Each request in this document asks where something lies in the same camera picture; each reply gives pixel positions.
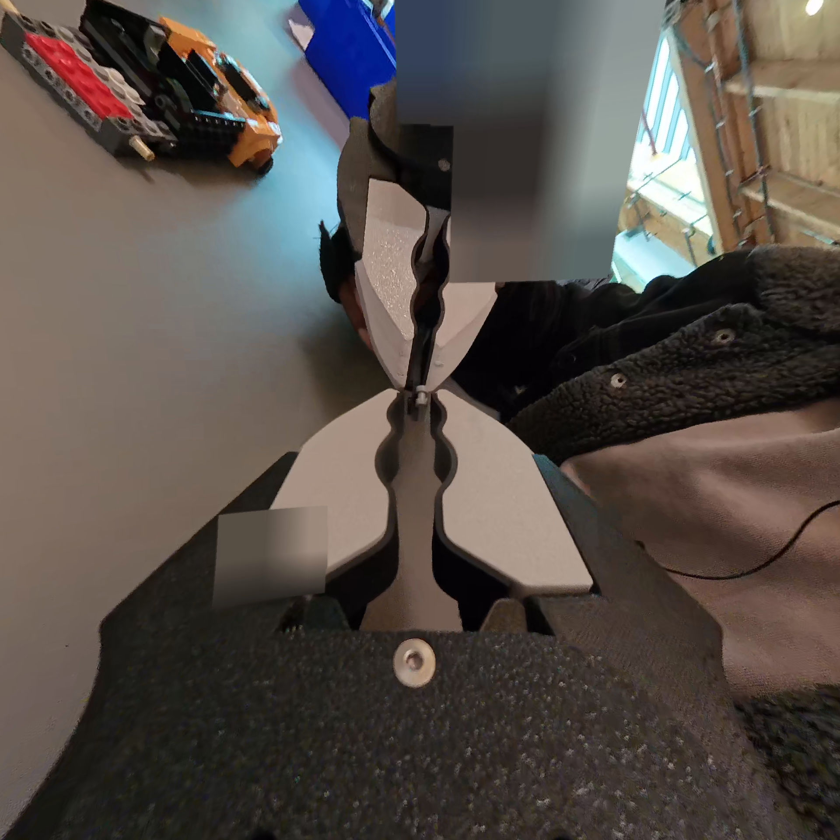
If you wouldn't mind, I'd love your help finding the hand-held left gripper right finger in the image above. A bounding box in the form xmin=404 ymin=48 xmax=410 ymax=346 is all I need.
xmin=432 ymin=388 xmax=595 ymax=598

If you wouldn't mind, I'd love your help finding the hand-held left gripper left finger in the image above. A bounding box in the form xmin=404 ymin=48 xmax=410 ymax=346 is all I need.
xmin=272 ymin=388 xmax=401 ymax=581

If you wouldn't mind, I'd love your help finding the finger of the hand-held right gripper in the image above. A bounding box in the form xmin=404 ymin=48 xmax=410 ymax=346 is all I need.
xmin=420 ymin=217 xmax=500 ymax=393
xmin=354 ymin=177 xmax=429 ymax=390

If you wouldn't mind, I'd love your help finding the orange black lego car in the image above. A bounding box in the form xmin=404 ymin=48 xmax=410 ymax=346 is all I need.
xmin=0 ymin=0 xmax=284 ymax=177

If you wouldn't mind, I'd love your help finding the person's right hand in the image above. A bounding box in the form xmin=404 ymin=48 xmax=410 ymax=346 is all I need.
xmin=341 ymin=287 xmax=373 ymax=347

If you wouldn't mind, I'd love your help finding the blue plastic storage bin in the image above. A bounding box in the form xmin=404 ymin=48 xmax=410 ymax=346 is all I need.
xmin=298 ymin=0 xmax=397 ymax=118

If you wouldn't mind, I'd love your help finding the beige sweatshirt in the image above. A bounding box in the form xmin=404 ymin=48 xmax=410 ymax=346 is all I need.
xmin=561 ymin=394 xmax=840 ymax=700

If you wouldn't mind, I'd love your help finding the black wired earphone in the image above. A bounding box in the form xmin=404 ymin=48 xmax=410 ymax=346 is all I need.
xmin=633 ymin=500 xmax=840 ymax=581

